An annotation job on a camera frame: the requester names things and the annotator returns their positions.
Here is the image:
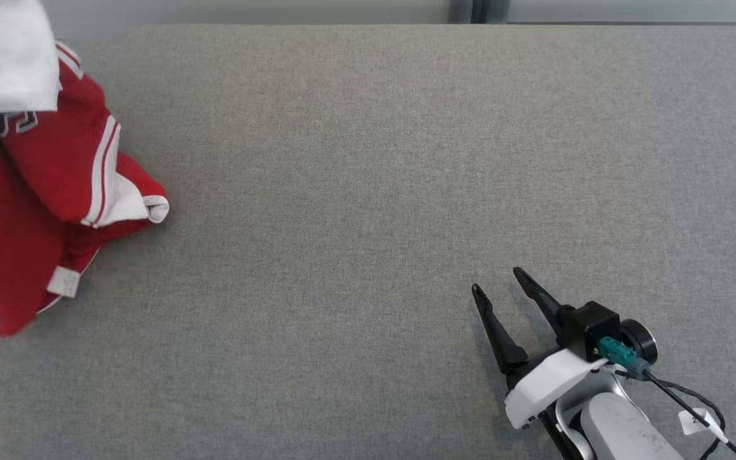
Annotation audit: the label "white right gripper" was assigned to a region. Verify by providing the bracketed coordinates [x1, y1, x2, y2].
[471, 268, 618, 460]

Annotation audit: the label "red shirt with white sleeves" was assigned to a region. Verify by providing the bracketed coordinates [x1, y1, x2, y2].
[0, 0, 171, 231]

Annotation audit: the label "red shorts with white trim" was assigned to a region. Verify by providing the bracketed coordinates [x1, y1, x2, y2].
[0, 128, 110, 337]

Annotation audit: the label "grey fabric covered surface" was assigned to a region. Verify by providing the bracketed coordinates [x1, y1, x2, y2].
[0, 24, 736, 460]

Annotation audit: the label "white right cable tag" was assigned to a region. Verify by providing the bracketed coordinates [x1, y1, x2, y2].
[678, 408, 728, 443]

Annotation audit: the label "grey partition post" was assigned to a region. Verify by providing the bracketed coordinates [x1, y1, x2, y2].
[448, 0, 510, 25]

